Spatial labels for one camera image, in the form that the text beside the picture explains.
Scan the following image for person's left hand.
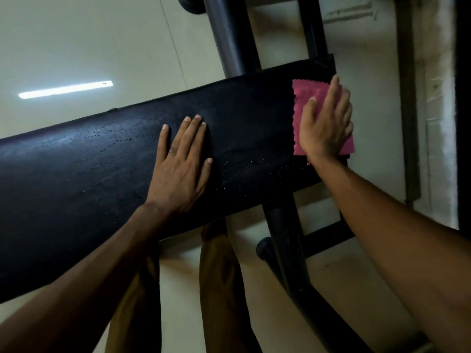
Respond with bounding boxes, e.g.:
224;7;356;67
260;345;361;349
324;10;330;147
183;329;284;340
145;114;214;218

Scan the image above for person's right hand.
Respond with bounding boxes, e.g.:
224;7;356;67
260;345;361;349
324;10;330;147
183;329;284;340
298;74;355;163

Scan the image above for pink microfibre cleaning cloth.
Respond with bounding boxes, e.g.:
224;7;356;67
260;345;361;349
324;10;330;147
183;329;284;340
292;79;356;157

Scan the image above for person's left forearm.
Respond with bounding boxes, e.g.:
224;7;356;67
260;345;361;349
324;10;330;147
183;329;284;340
0;203;173;353

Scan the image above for person's right forearm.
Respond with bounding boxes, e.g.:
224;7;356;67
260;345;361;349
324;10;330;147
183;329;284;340
308;155;471;353

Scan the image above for grey metal pole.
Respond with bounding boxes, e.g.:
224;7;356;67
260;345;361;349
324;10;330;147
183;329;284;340
395;0;422;209

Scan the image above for black padded bench seat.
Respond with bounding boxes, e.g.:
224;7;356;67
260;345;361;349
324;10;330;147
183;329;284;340
0;54;349;304

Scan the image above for brown trousers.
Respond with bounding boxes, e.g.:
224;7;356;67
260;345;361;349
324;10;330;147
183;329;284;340
105;218;263;353

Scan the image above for black metal bench frame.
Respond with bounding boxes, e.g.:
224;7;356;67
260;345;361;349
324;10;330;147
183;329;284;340
177;0;432;353

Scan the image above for dark door frame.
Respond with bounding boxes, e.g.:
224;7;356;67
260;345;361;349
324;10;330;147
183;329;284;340
456;0;471;240

